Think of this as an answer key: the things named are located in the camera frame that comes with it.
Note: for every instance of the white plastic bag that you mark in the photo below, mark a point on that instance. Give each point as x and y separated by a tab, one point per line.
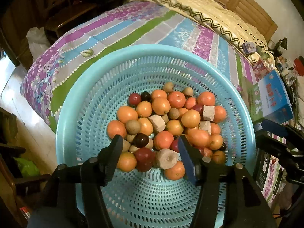
38	42

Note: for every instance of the black box with fruit print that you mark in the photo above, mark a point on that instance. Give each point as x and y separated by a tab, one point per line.
266	171

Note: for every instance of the blue cardboard box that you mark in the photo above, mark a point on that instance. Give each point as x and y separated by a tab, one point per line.
273	95

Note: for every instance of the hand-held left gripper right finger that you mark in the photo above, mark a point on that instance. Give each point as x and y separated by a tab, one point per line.
187	161

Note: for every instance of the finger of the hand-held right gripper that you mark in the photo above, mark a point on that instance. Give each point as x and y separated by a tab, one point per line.
275	146
274	126

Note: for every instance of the cream zigzag quilt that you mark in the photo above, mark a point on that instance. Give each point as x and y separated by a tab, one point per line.
201	2

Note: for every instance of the pile of oranges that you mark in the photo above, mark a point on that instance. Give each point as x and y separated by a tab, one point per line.
127	114

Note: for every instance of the small blue printed box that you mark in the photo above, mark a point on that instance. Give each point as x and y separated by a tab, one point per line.
249	48

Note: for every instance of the wooden cabinet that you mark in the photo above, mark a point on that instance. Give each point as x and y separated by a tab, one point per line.
14	33

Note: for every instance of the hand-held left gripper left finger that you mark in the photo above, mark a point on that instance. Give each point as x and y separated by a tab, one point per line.
112	158

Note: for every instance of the red printed box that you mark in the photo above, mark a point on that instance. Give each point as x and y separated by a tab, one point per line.
261	67

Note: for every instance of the blue plastic colander basket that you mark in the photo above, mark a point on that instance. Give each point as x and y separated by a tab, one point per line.
133	71

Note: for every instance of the red packet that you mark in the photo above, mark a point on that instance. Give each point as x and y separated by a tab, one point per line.
25	212

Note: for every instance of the wooden chair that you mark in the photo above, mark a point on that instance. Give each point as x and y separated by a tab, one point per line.
71	21

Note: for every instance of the green plastic bag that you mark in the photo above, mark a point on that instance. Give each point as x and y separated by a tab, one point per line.
26	167

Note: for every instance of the dark desk lamp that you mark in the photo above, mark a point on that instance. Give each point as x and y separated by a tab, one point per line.
282	42

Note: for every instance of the beige cut root chunk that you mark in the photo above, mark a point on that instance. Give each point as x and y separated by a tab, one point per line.
205	125
156	123
208	112
167	159

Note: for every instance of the green cardboard box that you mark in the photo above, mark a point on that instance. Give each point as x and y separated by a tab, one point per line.
251	99

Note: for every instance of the wooden headboard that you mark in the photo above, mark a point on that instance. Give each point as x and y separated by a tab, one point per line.
251	11

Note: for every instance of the striped floral bed sheet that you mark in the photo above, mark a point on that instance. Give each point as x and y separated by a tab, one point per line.
118	28

